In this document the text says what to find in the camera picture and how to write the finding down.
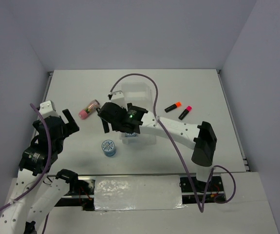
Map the pink capped pencil tube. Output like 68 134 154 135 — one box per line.
78 99 100 120

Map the blue round jar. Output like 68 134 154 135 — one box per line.
101 139 116 157
125 133 137 137

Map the orange cap black highlighter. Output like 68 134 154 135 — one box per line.
164 102 182 113

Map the pink cap black highlighter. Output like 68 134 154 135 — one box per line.
178 106 192 120

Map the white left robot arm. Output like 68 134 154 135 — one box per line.
0 108 79 234

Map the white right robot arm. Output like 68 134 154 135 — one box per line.
97 102 217 191

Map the translucent three-compartment organizer tray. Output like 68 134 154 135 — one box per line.
120 82 157 146

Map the silver foil covered plate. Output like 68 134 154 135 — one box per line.
94 175 184 211

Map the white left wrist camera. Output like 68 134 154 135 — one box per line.
39 100 58 119

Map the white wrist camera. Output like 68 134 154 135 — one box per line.
108 90 127 109
39 100 58 119

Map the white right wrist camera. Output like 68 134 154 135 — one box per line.
108 90 127 109

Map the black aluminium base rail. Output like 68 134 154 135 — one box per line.
56 175 226 211

